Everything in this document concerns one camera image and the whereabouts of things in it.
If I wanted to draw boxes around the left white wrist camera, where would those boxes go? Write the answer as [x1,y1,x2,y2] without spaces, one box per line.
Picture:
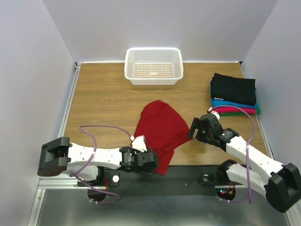
[130,135,147,152]

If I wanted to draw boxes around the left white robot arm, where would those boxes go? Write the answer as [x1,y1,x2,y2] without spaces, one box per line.
[37,136,159,186]

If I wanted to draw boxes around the aluminium frame rail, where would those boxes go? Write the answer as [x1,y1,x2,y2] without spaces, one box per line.
[38,177,78,189]

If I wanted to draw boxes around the red t shirt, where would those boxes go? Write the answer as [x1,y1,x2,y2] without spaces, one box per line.
[134,100,190,175]

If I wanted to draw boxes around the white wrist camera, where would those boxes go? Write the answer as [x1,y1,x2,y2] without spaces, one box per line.
[207,107,220,120]
[130,135,147,152]

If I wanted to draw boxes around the white plastic basket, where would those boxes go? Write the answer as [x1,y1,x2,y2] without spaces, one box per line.
[124,47,184,85]

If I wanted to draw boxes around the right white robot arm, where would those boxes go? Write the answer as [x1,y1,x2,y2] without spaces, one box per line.
[188,113,301,213]

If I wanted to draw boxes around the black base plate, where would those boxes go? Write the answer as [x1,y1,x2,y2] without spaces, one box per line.
[48,164,246,197]

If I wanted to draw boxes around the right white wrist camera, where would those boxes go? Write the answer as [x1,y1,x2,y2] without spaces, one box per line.
[207,107,220,120]

